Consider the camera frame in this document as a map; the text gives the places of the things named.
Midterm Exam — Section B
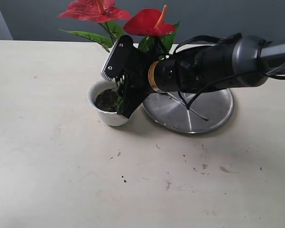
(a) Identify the round stainless steel plate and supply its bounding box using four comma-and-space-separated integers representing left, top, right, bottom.
142, 89, 235, 134

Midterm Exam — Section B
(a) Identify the white scalloped plastic pot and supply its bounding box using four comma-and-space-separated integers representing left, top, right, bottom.
88, 79, 134, 127

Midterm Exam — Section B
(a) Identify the metal spork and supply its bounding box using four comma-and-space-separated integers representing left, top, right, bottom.
163, 93, 209, 121

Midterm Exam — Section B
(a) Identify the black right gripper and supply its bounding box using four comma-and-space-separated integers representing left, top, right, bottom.
117, 45, 235, 119

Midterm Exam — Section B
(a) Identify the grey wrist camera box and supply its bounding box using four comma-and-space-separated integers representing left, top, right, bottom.
101, 35, 134, 81

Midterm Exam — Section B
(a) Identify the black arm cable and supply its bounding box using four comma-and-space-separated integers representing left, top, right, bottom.
171, 33, 285, 111

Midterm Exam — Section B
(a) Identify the artificial red anthurium plant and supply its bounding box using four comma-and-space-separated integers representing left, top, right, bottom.
58, 0, 181, 114

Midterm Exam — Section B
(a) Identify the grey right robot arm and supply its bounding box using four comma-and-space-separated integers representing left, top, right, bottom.
105, 34, 285, 118

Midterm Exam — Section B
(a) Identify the dark potting soil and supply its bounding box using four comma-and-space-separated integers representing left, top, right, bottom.
94, 89, 123, 113

